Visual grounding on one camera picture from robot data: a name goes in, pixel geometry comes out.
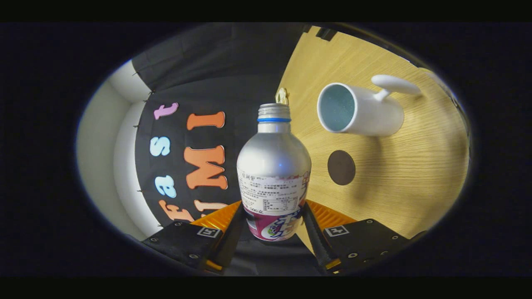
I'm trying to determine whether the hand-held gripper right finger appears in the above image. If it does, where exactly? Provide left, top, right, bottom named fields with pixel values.
left=301, top=199, right=413, bottom=274

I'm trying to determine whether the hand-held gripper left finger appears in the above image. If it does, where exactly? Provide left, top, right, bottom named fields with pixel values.
left=141, top=201, right=246, bottom=274

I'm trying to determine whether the silver juice bottle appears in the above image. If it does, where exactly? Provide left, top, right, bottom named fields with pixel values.
left=236, top=103, right=312, bottom=242

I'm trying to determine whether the white cup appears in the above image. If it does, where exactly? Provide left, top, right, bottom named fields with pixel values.
left=317, top=74, right=422, bottom=137

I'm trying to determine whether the wooden table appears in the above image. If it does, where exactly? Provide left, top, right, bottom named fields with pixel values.
left=276, top=26, right=470, bottom=254

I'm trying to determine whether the black backdrop cloth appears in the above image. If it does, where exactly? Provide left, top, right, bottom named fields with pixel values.
left=132, top=23, right=329, bottom=277

